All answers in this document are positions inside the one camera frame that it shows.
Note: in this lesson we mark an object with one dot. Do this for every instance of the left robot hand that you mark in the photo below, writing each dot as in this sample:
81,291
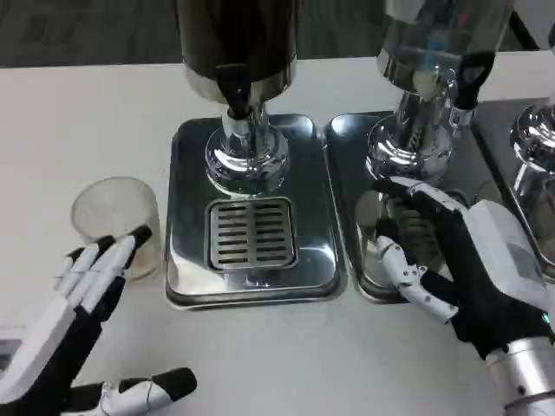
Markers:
47,346

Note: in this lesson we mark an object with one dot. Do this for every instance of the clear drink dispenser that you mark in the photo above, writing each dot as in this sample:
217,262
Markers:
433,43

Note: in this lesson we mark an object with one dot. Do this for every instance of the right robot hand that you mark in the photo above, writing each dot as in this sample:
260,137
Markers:
490,268

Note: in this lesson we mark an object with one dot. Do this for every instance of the dark drink dispenser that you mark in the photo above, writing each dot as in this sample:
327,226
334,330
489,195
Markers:
234,34

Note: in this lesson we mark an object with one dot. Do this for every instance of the black dispenser tap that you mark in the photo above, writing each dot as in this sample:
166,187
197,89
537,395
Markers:
233,86
470,82

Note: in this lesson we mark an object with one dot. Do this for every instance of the chrome drink dispenser base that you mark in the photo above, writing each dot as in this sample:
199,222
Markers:
535,147

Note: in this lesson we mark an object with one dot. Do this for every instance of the clear ribbed glass cup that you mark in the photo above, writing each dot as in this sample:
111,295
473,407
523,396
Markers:
112,208

